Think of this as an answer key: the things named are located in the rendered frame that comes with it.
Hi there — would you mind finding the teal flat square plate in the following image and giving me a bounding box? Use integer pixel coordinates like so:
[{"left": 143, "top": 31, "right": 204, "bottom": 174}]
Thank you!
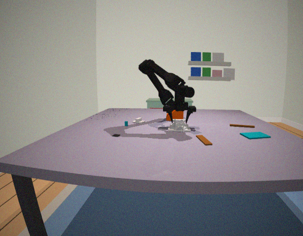
[{"left": 240, "top": 132, "right": 271, "bottom": 139}]

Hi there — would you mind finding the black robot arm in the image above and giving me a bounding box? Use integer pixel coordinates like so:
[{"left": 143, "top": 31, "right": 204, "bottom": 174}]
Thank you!
[{"left": 138, "top": 59, "right": 194, "bottom": 111}]

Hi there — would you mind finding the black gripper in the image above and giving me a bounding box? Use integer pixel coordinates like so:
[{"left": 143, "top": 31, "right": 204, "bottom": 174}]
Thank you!
[{"left": 163, "top": 96, "right": 196, "bottom": 123}]

